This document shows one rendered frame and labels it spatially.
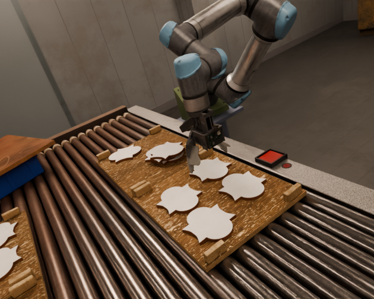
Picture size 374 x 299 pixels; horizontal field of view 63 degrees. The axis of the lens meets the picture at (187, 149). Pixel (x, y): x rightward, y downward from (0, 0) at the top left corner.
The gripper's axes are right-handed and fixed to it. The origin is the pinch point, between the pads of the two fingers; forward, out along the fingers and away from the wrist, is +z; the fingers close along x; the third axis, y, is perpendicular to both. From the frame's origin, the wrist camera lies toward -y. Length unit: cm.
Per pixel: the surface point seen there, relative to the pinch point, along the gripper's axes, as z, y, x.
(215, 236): 1.9, 26.0, -18.4
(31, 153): -5, -68, -46
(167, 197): 2.4, 1.4, -18.1
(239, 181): 2.1, 13.9, 0.7
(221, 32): 29, -336, 279
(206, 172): 2.4, 1.2, -2.5
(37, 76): -5, -315, -7
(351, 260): 5, 50, -2
